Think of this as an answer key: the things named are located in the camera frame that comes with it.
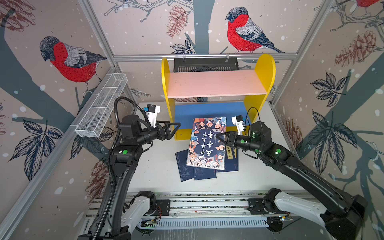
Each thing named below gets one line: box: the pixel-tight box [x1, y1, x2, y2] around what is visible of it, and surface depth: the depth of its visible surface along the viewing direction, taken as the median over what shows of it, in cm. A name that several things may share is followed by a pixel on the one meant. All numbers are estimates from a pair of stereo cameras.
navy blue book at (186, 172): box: [175, 149, 195, 182], surface depth 86 cm
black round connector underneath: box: [266, 216, 283, 234], surface depth 71 cm
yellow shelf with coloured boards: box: [161, 54, 276, 141], surface depth 75 cm
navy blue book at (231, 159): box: [218, 145, 239, 173], surface depth 91 cm
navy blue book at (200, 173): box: [193, 166, 217, 181], surface depth 85 cm
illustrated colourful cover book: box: [186, 116, 227, 171], surface depth 68 cm
